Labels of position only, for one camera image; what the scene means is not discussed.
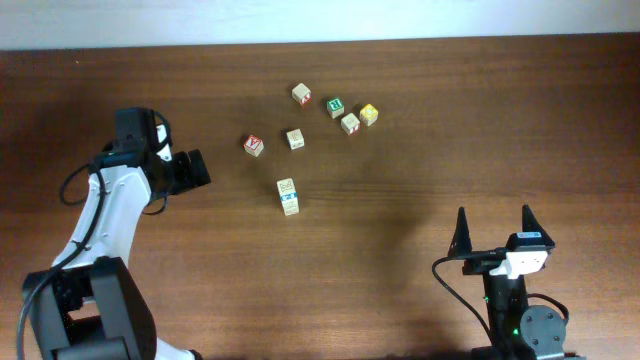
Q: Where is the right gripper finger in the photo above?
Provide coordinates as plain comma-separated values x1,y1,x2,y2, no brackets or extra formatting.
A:
447,207,472,258
522,204,546,235

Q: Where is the wooden block green side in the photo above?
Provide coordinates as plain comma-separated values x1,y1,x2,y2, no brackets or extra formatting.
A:
276,178,296,196

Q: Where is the blue top block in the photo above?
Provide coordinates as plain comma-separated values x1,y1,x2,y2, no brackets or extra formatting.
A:
280,192,297,202

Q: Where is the wooden block blue side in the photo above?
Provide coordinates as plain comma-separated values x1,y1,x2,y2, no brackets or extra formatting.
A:
282,198,300,216

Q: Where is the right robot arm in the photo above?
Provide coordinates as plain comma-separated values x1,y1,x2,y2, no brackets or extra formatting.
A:
434,205,579,360

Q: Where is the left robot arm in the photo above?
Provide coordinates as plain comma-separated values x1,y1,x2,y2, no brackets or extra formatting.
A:
16,107,211,360

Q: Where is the red letter A block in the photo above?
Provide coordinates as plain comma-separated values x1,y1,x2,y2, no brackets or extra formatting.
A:
243,135,264,157

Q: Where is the wooden letter J block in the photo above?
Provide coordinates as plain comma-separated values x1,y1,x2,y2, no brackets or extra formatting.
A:
286,129,305,150

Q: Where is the yellow letter block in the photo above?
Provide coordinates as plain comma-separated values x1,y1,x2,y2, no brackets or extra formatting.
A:
359,104,379,126

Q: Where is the wooden block red side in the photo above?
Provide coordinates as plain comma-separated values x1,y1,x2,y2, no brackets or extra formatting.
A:
340,113,360,135

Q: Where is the top plain wooden block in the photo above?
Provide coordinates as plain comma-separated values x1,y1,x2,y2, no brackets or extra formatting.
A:
291,83,312,105

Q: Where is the green letter R block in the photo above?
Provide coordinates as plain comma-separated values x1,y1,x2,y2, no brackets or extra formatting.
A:
327,97,345,119

